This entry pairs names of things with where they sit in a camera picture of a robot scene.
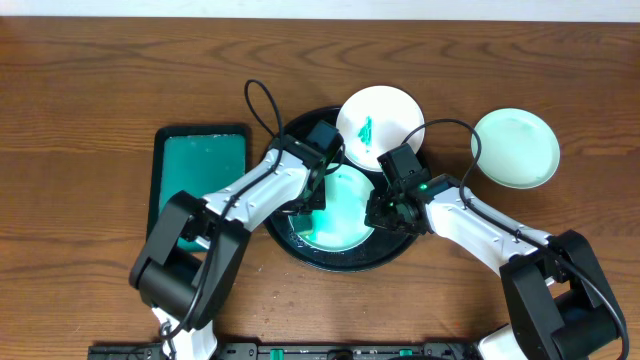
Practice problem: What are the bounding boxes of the pale green plate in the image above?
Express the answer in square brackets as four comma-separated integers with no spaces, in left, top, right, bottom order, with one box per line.
[300,165,374,252]
[471,108,561,189]

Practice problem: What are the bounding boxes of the dark green scrub sponge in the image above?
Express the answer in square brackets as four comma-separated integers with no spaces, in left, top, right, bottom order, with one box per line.
[289,214,315,239]

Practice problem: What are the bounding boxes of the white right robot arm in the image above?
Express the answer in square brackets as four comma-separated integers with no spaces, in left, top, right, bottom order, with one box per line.
[365,173,630,360]

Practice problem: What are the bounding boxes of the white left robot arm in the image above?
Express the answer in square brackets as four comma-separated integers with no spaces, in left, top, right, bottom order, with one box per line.
[129,135,344,359]

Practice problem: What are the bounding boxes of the black round tray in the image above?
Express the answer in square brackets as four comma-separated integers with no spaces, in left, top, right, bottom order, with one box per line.
[263,105,426,274]

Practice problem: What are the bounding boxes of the white plate green stain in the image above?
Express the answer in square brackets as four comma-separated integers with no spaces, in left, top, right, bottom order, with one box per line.
[336,85,425,172]

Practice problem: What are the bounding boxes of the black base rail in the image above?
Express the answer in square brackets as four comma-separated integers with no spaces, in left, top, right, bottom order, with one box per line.
[87,342,482,360]

